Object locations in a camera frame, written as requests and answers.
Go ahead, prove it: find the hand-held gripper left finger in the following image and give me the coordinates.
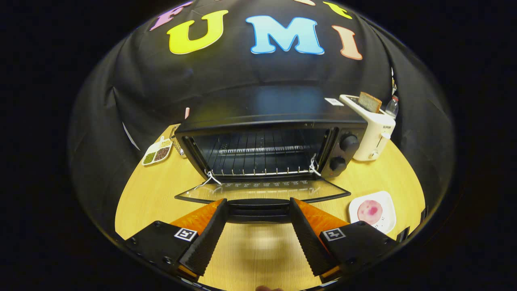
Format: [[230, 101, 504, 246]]
[[123, 198, 229, 283]]

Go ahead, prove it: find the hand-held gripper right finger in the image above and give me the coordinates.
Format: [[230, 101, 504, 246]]
[[289, 197, 400, 283]]

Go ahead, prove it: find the pink round meat slice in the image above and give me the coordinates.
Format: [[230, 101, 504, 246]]
[[357, 199, 383, 226]]

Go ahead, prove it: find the white square plate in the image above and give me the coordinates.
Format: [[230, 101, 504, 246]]
[[349, 191, 397, 235]]

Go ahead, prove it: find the black toaster oven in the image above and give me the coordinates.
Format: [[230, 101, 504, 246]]
[[174, 85, 368, 224]]

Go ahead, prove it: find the white pop-up toaster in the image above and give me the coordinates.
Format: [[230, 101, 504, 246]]
[[339, 94, 396, 162]]

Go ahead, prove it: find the metal mesh utensil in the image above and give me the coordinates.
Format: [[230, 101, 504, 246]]
[[170, 125, 185, 156]]

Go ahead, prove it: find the white divided dish of beans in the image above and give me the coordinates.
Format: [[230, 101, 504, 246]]
[[141, 136, 173, 166]]

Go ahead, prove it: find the brown bread slice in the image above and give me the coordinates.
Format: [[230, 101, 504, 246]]
[[357, 91, 382, 114]]

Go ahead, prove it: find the clear water bottle red label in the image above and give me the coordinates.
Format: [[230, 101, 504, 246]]
[[385, 95, 399, 118]]

